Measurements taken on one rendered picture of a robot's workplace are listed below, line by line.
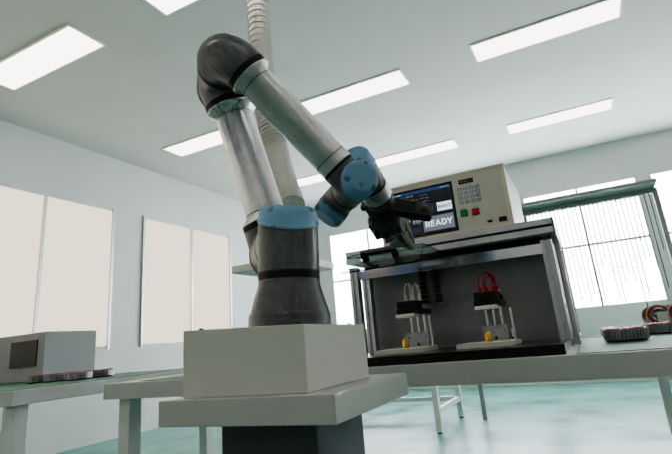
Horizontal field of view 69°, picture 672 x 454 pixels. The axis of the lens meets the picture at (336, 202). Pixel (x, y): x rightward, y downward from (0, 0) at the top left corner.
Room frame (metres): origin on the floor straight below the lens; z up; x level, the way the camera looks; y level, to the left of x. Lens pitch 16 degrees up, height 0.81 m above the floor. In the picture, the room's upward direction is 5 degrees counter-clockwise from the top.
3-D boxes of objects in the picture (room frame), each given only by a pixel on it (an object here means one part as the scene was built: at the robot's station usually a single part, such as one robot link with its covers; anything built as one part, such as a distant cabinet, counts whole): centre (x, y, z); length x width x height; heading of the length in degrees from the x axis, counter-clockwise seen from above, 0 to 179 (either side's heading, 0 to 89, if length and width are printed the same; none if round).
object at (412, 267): (1.55, -0.32, 1.03); 0.62 x 0.01 x 0.03; 64
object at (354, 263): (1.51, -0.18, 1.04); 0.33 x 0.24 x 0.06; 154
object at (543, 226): (1.74, -0.42, 1.09); 0.68 x 0.44 x 0.05; 64
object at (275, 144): (2.73, 0.34, 2.42); 0.43 x 0.31 x 1.79; 64
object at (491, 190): (1.74, -0.43, 1.22); 0.44 x 0.39 x 0.20; 64
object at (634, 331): (1.45, -0.79, 0.77); 0.11 x 0.11 x 0.04
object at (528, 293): (1.68, -0.39, 0.92); 0.66 x 0.01 x 0.30; 64
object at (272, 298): (0.92, 0.10, 0.90); 0.15 x 0.15 x 0.10
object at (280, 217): (0.92, 0.10, 1.02); 0.13 x 0.12 x 0.14; 16
